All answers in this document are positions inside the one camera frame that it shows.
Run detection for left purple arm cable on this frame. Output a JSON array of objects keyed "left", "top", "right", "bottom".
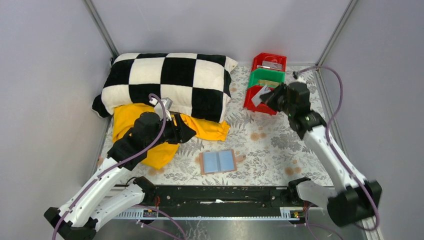
[{"left": 51, "top": 93, "right": 168, "bottom": 240}]

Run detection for black white checkered pillow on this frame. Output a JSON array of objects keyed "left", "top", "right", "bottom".
[{"left": 91, "top": 53, "right": 238, "bottom": 123}]

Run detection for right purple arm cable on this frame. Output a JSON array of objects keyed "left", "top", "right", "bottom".
[{"left": 292, "top": 65, "right": 381, "bottom": 232}]

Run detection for yellow cloth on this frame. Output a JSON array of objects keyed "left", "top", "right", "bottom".
[{"left": 112, "top": 103, "right": 230, "bottom": 170}]

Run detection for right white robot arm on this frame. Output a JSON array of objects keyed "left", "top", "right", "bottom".
[{"left": 251, "top": 82, "right": 382, "bottom": 227}]

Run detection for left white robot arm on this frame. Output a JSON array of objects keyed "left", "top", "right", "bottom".
[{"left": 44, "top": 112, "right": 197, "bottom": 240}]

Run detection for back red plastic bin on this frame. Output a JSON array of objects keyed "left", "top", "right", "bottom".
[{"left": 251, "top": 52, "right": 287, "bottom": 72}]

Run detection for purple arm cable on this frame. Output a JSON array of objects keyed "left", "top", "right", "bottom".
[
  {"left": 51, "top": 93, "right": 168, "bottom": 240},
  {"left": 292, "top": 65, "right": 381, "bottom": 232}
]

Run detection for pink leather card holder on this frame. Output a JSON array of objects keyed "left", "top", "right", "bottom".
[{"left": 199, "top": 149, "right": 247, "bottom": 175}]

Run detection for red plastic bin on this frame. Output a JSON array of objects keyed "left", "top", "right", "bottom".
[
  {"left": 243, "top": 85, "right": 277, "bottom": 116},
  {"left": 251, "top": 52, "right": 287, "bottom": 72}
]

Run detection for floral patterned table mat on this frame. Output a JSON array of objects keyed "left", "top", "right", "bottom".
[{"left": 94, "top": 64, "right": 342, "bottom": 187}]

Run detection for green plastic bin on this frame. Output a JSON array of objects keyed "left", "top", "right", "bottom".
[{"left": 247, "top": 68, "right": 286, "bottom": 89}]

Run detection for front red plastic bin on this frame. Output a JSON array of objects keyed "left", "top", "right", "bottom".
[{"left": 243, "top": 85, "right": 277, "bottom": 116}]

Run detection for grey slotted cable duct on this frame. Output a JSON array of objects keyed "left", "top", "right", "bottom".
[{"left": 113, "top": 206, "right": 300, "bottom": 222}]

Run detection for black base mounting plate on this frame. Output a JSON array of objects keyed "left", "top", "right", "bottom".
[{"left": 140, "top": 185, "right": 308, "bottom": 212}]

